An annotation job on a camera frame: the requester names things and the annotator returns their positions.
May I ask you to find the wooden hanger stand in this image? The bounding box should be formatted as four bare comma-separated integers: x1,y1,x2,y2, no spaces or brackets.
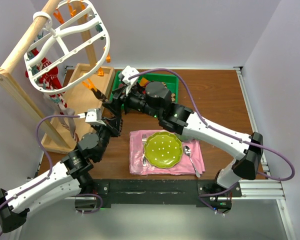
0,0,115,154

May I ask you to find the pink cloth napkin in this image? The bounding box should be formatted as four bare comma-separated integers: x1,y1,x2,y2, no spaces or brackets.
129,130,205,176

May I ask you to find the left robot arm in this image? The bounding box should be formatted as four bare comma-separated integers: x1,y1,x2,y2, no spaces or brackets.
0,116,123,233

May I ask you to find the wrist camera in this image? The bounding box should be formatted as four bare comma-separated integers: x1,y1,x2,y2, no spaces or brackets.
78,108,106,126
118,65,139,96

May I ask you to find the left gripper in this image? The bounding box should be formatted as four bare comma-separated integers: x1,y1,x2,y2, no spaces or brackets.
93,116,121,161

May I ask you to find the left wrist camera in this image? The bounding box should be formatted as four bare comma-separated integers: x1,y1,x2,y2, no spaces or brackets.
78,108,106,126

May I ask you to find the silver spoon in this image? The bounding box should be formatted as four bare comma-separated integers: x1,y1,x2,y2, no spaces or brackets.
183,145,201,178

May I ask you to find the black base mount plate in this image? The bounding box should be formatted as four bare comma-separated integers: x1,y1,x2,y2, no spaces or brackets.
80,179,235,210

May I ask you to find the teal ceramic mug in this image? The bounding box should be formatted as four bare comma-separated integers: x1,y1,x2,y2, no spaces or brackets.
175,133,193,142

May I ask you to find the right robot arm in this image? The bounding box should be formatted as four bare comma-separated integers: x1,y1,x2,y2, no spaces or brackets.
102,81,263,197

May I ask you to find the white round sock hanger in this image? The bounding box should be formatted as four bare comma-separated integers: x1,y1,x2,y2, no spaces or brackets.
23,0,110,95

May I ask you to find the yellow monster sock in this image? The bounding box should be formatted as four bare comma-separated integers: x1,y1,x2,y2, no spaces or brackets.
139,77,150,87

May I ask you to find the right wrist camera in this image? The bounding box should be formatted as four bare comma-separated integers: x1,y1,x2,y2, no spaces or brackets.
118,65,139,96

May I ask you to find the brown white striped sock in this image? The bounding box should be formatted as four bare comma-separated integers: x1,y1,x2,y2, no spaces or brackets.
53,101,79,142

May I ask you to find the brown argyle sock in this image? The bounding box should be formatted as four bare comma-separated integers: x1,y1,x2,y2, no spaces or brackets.
91,88,109,103
163,82,176,103

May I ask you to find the red patterned sock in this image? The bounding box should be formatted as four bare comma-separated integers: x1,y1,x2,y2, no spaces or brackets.
31,57,62,90

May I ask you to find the red white striped sock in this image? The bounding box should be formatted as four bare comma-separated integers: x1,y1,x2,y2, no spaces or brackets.
49,93,68,112

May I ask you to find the green plastic tray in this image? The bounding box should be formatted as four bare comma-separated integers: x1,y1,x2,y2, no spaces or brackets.
109,71,179,103

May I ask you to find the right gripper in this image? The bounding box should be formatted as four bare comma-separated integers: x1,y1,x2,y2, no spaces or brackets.
102,81,162,119

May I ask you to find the green scalloped plate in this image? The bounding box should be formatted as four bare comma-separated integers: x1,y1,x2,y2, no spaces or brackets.
144,131,183,169

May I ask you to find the silver fork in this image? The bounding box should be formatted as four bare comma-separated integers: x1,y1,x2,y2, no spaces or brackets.
141,133,147,167

